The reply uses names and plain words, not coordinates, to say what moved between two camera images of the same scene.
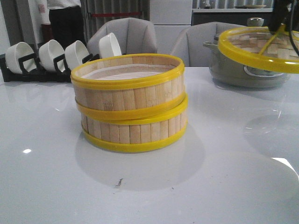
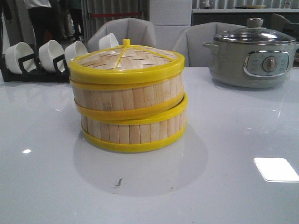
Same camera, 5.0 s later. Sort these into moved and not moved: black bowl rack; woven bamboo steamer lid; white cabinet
Moved: woven bamboo steamer lid
Not moved: black bowl rack; white cabinet
